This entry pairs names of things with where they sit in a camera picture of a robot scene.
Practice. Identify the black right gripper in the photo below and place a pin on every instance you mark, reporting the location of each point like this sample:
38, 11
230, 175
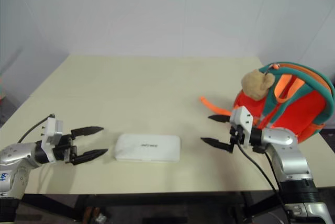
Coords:
236, 134

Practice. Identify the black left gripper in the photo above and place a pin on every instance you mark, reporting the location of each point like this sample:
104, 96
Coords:
64, 148

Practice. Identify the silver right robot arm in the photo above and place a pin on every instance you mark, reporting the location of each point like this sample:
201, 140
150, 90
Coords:
290, 153

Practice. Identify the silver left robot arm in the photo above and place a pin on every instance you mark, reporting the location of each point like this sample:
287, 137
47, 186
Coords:
18, 153

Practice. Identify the white rectangular case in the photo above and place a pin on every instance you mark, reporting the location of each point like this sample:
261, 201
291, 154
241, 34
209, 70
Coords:
147, 148

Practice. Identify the orange and green backpack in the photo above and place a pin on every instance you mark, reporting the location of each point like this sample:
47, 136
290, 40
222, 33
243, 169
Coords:
306, 103

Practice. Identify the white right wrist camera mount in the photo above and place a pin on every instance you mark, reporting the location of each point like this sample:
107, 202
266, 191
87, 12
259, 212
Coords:
243, 119

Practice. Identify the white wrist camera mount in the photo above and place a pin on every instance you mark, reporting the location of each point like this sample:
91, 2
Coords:
243, 119
52, 129

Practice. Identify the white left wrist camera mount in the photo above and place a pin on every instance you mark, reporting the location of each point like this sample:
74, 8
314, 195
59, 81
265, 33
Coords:
52, 129

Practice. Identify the black table frame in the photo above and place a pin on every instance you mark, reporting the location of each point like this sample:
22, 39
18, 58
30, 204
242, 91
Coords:
162, 200

